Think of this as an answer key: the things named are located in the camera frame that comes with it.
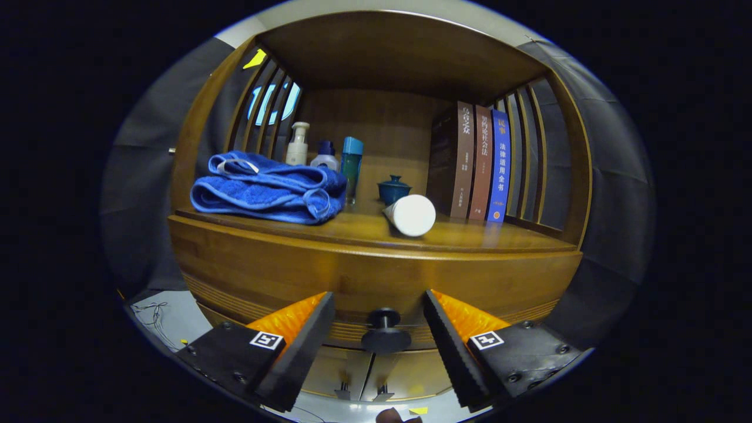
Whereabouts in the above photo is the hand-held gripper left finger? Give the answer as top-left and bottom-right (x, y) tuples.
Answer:
(175, 291), (337, 414)

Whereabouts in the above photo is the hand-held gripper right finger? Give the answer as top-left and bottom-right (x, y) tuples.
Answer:
(422, 288), (583, 412)

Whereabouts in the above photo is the black drawer knob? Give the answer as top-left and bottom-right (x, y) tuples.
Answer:
(360, 308), (412, 355)

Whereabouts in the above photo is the white and green tube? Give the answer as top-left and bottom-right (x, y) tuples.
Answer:
(382, 194), (437, 237)

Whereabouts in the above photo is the wooden cabinet door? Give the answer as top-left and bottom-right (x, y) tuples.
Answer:
(358, 350), (465, 400)
(300, 345), (374, 400)

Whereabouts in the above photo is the wooden countertop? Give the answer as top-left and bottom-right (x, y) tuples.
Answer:
(175, 197), (579, 254)

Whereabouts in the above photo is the wooden cabinet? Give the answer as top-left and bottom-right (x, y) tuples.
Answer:
(169, 9), (593, 403)

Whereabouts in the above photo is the blue folded towel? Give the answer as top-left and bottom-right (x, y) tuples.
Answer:
(190, 150), (348, 226)

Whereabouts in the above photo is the blue lidded tea bowl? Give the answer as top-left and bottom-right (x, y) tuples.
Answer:
(377, 174), (412, 206)

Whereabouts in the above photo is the dark brown book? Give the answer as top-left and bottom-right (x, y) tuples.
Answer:
(426, 101), (475, 219)

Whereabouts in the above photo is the blue book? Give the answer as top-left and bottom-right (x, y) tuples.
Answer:
(486, 109), (512, 223)

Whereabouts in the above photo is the reddish brown book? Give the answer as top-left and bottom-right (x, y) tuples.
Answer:
(468, 105), (493, 221)

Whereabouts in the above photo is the white bottle with blue cap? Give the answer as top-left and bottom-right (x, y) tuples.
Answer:
(310, 140), (340, 172)

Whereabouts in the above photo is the teal clear bottle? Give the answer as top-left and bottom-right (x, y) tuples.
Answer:
(340, 136), (364, 205)

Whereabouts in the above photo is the white pump bottle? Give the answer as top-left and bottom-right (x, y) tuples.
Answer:
(285, 122), (311, 166)

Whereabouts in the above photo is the tangled thin cable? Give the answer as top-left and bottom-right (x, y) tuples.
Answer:
(130, 301), (177, 350)

